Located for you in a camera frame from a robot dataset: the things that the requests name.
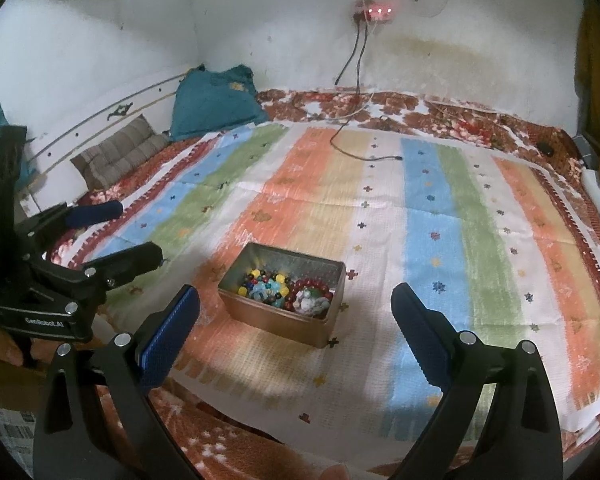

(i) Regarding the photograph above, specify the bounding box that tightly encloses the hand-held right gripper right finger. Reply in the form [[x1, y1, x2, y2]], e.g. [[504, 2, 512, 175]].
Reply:
[[387, 282, 565, 480]]

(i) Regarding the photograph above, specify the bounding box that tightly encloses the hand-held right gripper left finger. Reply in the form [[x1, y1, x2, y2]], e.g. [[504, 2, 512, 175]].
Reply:
[[32, 284, 202, 480]]

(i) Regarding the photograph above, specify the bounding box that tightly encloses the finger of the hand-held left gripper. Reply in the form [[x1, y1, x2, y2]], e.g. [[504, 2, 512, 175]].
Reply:
[[12, 200, 123, 241], [62, 241, 164, 289]]

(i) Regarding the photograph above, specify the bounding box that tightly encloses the metal tin box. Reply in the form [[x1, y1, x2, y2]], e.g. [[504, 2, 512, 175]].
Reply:
[[217, 242, 345, 349]]

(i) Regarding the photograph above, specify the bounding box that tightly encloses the light blue bead bracelet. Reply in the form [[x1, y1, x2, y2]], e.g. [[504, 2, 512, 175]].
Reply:
[[251, 282, 290, 307]]

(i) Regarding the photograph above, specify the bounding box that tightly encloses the small colourful bead bracelet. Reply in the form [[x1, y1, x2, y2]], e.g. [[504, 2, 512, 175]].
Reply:
[[245, 269, 287, 301]]

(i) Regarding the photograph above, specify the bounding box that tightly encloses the white stone bracelet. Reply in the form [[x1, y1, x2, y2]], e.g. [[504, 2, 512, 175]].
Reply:
[[297, 294, 332, 319]]

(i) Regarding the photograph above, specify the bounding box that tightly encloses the yellow and dark bead bracelet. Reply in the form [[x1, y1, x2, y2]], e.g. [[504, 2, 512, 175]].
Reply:
[[237, 267, 292, 307]]

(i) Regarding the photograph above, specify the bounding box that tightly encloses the red bead bracelet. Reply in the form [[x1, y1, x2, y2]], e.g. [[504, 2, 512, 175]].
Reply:
[[284, 275, 337, 317]]

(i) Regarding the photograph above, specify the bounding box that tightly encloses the person's left hand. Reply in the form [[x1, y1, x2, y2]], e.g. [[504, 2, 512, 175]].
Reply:
[[0, 322, 27, 367]]

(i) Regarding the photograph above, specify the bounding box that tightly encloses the person's right hand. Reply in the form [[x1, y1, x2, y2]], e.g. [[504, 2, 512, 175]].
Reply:
[[320, 462, 352, 480]]

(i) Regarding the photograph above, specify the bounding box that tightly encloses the grey striped cushion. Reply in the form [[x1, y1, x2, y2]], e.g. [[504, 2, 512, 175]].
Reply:
[[70, 115, 172, 192]]

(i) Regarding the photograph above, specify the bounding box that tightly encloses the striped printed blanket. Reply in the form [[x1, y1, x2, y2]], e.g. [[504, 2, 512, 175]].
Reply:
[[52, 120, 600, 433]]

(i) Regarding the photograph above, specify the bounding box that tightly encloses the cardboard box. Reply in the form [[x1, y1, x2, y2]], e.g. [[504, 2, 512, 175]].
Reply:
[[0, 355, 48, 456]]

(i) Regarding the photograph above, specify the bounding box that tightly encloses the teal pillow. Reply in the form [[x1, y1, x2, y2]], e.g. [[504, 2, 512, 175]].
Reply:
[[170, 65, 271, 142]]

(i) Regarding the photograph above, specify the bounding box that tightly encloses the white cable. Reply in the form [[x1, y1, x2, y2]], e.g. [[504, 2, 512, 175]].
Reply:
[[320, 91, 377, 122]]

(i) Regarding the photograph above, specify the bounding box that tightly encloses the black charging cable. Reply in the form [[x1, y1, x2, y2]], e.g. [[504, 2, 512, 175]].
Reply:
[[330, 24, 404, 162]]

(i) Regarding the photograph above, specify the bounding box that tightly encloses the wall power socket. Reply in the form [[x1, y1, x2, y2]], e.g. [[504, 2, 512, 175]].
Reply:
[[351, 2, 396, 25]]

